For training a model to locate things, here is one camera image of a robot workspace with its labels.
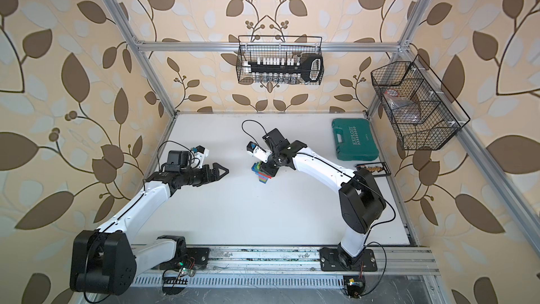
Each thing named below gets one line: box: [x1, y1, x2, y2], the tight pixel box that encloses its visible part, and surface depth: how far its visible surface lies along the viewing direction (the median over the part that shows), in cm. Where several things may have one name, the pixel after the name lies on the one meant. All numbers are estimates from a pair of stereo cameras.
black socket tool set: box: [243, 53, 325, 85], surface depth 86 cm
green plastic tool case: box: [331, 118, 380, 162], surface depth 104 cm
